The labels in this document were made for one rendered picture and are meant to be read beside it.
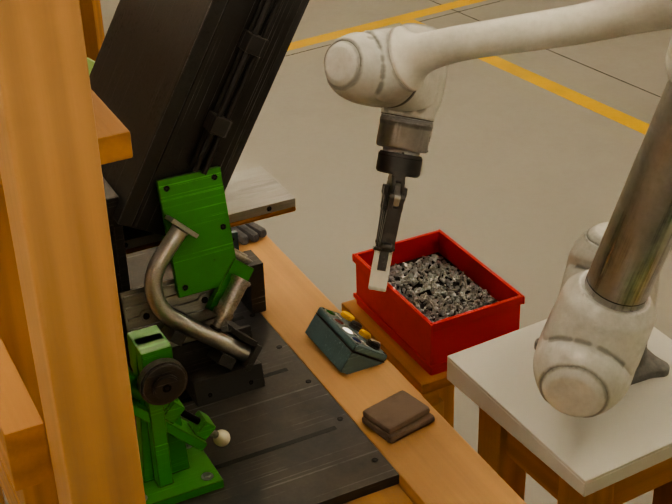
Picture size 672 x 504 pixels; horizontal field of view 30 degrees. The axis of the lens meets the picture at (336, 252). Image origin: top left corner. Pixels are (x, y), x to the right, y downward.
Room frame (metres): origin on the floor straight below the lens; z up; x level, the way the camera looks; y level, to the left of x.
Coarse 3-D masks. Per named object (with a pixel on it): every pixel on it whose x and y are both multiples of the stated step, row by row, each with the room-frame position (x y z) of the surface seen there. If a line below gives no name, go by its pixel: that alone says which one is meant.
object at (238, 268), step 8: (232, 264) 1.90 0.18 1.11; (240, 264) 1.91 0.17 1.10; (232, 272) 1.90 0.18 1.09; (240, 272) 1.90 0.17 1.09; (248, 272) 1.91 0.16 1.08; (224, 280) 1.89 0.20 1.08; (248, 280) 1.90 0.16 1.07; (216, 288) 1.88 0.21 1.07; (224, 288) 1.88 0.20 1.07; (216, 296) 1.87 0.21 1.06; (208, 304) 1.87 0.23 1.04; (216, 304) 1.87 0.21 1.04
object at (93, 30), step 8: (80, 0) 4.82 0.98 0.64; (88, 0) 4.81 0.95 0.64; (96, 0) 4.84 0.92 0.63; (80, 8) 4.82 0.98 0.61; (88, 8) 4.81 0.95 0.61; (96, 8) 4.83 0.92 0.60; (88, 16) 4.81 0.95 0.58; (96, 16) 4.82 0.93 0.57; (88, 24) 4.81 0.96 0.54; (96, 24) 4.81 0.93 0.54; (88, 32) 4.81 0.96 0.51; (96, 32) 4.81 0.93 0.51; (88, 40) 4.82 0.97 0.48; (96, 40) 4.81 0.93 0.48; (88, 48) 4.82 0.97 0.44; (96, 48) 4.81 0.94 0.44; (88, 56) 4.82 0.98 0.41; (96, 56) 4.81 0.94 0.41
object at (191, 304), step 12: (144, 288) 1.85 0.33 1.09; (168, 288) 1.86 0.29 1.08; (132, 300) 1.84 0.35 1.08; (144, 300) 1.84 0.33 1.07; (168, 300) 1.86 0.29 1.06; (180, 300) 1.87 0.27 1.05; (192, 300) 1.88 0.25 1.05; (204, 300) 1.88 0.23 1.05; (132, 312) 1.83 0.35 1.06; (144, 312) 1.83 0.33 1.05; (192, 312) 1.87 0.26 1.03; (204, 312) 1.87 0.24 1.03; (132, 324) 1.82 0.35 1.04; (144, 324) 1.83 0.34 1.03; (156, 324) 1.83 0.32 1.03
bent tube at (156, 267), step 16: (176, 224) 1.85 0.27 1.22; (176, 240) 1.85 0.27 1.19; (160, 256) 1.83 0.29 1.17; (160, 272) 1.82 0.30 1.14; (160, 288) 1.81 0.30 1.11; (160, 304) 1.80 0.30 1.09; (160, 320) 1.80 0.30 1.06; (176, 320) 1.80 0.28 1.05; (192, 320) 1.82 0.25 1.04; (192, 336) 1.81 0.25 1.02; (208, 336) 1.81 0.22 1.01; (224, 336) 1.83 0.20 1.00; (224, 352) 1.82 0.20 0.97; (240, 352) 1.83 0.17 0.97
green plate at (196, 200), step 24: (216, 168) 1.94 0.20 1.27; (168, 192) 1.90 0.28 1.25; (192, 192) 1.92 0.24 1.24; (216, 192) 1.93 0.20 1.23; (192, 216) 1.90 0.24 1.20; (216, 216) 1.92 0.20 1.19; (192, 240) 1.89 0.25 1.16; (216, 240) 1.91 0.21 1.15; (192, 264) 1.88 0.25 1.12; (216, 264) 1.89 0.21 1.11; (192, 288) 1.86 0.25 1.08
